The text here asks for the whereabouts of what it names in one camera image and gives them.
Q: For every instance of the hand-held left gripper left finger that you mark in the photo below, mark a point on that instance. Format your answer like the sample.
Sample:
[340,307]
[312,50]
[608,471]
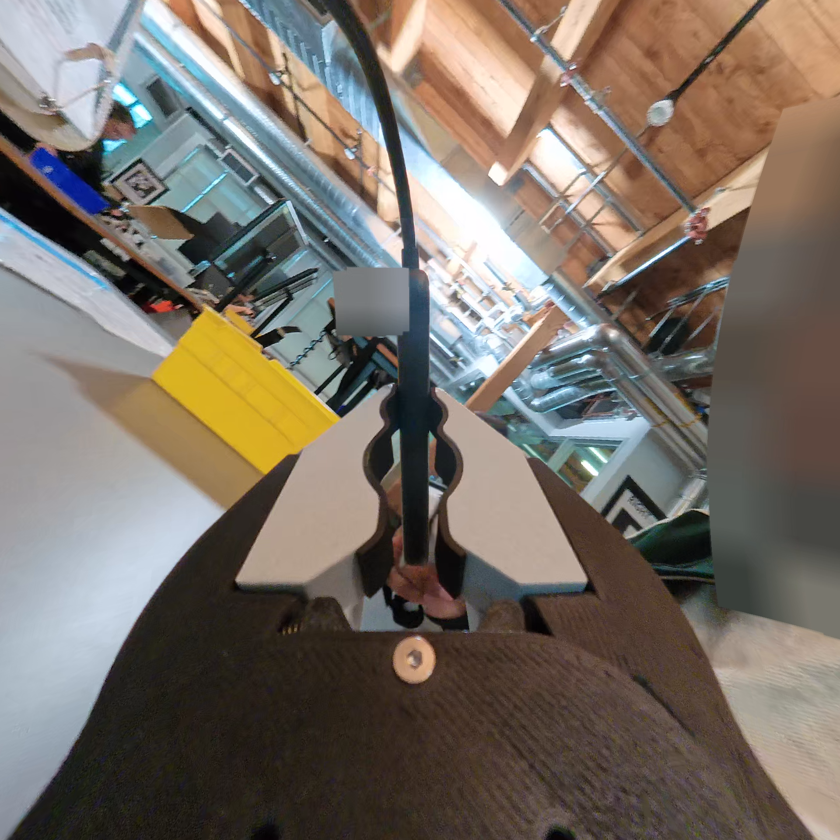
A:
[308,518]

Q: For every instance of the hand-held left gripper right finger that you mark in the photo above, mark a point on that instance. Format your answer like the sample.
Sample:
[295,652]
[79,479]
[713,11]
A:
[518,518]

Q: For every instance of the yellow bin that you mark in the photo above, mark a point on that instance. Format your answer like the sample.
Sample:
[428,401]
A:
[243,394]

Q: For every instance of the person's right hand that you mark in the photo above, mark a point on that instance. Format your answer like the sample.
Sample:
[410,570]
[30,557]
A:
[443,604]

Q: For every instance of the black framed marker sign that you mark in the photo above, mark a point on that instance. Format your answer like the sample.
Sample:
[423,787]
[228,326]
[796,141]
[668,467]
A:
[630,508]

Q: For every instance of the wooden ceiling beam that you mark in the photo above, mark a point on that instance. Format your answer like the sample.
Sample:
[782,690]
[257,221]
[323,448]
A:
[518,361]

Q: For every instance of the dark green jacket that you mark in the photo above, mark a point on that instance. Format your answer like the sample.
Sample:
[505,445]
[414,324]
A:
[676,551]

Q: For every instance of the silver ventilation ducts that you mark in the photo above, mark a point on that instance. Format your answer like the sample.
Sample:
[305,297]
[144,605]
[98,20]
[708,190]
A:
[610,367]

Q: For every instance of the person's light pants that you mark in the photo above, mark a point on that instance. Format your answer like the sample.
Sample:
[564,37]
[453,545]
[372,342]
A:
[787,722]

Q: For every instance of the printed instruction sheet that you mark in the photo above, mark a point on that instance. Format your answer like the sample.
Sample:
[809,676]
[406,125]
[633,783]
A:
[46,262]

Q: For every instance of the blue bin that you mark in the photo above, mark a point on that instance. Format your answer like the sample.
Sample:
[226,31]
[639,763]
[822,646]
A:
[65,180]

